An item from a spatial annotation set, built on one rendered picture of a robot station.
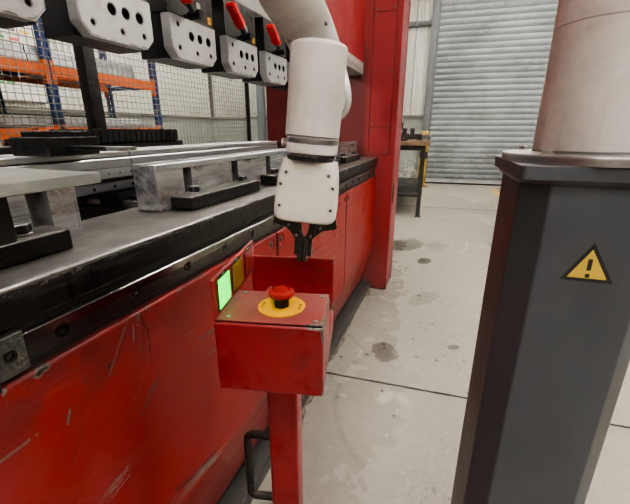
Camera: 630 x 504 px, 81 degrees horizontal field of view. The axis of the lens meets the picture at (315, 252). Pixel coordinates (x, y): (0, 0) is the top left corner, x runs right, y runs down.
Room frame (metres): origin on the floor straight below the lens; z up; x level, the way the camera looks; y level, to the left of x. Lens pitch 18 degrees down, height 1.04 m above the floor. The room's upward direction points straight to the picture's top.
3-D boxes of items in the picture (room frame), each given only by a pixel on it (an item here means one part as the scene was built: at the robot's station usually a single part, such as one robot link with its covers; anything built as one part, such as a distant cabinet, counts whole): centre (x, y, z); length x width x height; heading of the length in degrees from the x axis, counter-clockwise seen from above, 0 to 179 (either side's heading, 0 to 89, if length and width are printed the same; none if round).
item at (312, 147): (0.60, 0.01, 1.01); 0.09 x 0.08 x 0.03; 83
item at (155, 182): (1.55, 0.06, 0.92); 1.67 x 0.06 x 0.10; 160
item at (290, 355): (0.56, 0.06, 0.75); 0.20 x 0.16 x 0.18; 173
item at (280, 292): (0.51, 0.05, 0.79); 0.04 x 0.04 x 0.04
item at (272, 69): (1.27, 0.16, 1.26); 0.15 x 0.09 x 0.17; 160
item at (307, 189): (0.60, 0.01, 0.95); 0.10 x 0.07 x 0.11; 83
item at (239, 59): (1.09, 0.23, 1.26); 0.15 x 0.09 x 0.17; 160
